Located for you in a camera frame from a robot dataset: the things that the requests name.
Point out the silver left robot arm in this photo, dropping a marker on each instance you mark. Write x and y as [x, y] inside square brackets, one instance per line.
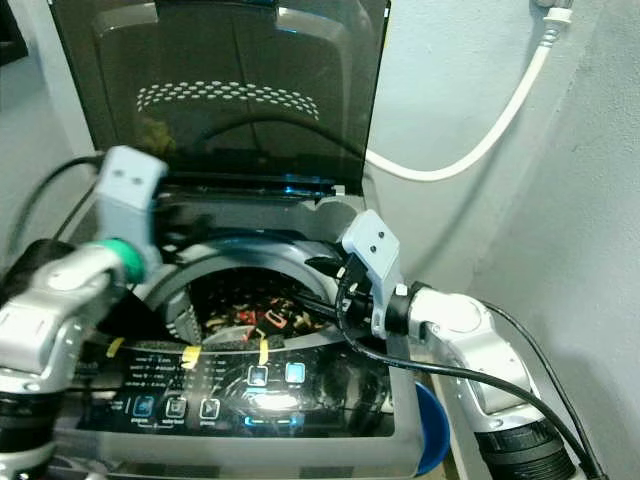
[50, 320]

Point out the dark patterned clothes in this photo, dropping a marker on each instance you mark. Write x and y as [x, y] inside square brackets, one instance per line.
[260, 305]

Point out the grey top-load washing machine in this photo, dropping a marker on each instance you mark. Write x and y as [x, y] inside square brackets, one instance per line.
[260, 415]

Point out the yellow tape strip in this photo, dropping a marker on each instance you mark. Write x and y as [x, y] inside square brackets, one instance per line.
[112, 347]
[263, 352]
[190, 357]

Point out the blue plastic basin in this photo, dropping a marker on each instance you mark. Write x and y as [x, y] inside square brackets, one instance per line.
[435, 430]

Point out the black cloth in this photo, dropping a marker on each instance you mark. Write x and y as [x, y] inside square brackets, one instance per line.
[35, 265]

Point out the dark transparent washer lid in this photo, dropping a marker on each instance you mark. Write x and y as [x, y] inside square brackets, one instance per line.
[220, 55]

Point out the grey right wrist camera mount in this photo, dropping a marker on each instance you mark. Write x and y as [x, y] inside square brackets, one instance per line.
[378, 245]

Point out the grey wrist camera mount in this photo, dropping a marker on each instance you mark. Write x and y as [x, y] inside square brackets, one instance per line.
[132, 195]
[378, 245]

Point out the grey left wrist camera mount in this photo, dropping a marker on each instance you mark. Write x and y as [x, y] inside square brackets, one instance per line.
[132, 195]

